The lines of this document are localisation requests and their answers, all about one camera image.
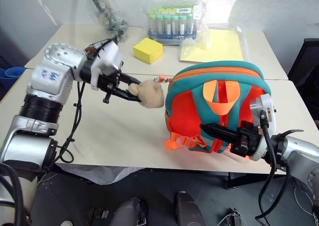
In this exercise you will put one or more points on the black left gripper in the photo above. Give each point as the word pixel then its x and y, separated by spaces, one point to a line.
pixel 108 84

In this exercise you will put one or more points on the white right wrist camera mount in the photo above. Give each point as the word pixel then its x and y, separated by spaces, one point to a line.
pixel 268 109

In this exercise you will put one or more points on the clear bag with dark parts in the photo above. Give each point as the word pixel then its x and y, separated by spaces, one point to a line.
pixel 109 14

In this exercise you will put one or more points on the black table frame bar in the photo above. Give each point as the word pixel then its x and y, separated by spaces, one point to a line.
pixel 246 180

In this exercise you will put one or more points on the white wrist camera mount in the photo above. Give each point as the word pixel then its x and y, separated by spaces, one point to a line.
pixel 268 109
pixel 107 58

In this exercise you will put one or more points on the yellow foam block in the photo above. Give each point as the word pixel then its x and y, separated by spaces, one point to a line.
pixel 147 50

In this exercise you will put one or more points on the white plastic sheet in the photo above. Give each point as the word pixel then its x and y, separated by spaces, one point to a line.
pixel 99 173

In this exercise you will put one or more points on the bagged green-capped tube rack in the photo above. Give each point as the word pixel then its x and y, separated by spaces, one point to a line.
pixel 173 24

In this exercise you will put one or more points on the orange and teal backpack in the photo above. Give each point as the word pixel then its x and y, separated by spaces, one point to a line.
pixel 184 109

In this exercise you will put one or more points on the beige plush toy charm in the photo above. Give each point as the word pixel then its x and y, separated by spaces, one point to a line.
pixel 149 94

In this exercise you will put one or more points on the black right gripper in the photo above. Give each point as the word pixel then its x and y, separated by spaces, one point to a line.
pixel 248 141

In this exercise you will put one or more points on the small crumpled clear bag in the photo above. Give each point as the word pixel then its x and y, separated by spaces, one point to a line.
pixel 197 40

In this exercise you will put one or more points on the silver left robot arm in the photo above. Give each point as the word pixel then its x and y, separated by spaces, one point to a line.
pixel 49 76

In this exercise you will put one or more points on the yellow paper in clear sleeve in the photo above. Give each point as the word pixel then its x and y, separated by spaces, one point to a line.
pixel 224 46

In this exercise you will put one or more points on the black office chair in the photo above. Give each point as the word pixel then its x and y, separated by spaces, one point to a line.
pixel 305 69

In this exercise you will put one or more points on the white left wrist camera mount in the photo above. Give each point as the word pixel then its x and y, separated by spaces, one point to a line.
pixel 107 58

